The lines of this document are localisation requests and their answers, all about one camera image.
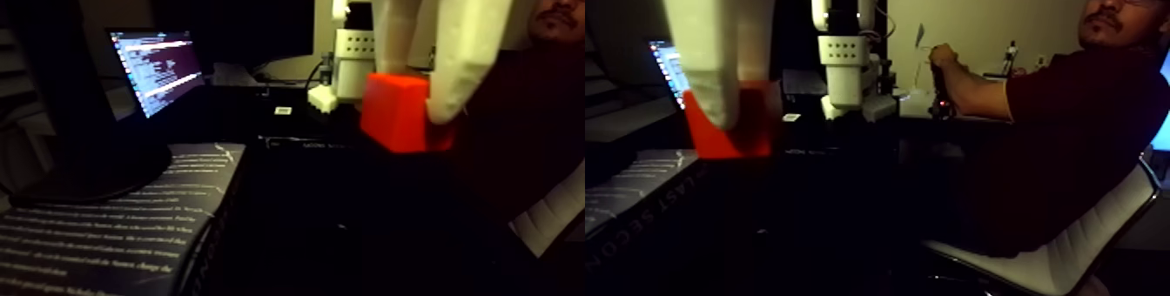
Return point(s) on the red cube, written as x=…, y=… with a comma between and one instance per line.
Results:
x=393, y=115

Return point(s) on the person's hand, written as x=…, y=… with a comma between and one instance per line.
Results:
x=943, y=56

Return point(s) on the person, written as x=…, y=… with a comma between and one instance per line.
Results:
x=558, y=19

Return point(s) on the small white tag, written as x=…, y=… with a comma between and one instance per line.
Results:
x=283, y=110

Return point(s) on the black flat box with lettering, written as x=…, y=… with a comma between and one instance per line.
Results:
x=311, y=141

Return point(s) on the black wide monitor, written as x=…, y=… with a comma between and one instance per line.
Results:
x=238, y=14

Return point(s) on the white office chair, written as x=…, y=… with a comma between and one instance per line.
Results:
x=548, y=225

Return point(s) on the open laptop lit screen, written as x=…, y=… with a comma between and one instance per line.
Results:
x=157, y=69

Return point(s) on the dark monitor with round stand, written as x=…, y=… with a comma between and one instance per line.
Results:
x=55, y=78

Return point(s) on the grey box with printed text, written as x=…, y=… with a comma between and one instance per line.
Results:
x=91, y=243

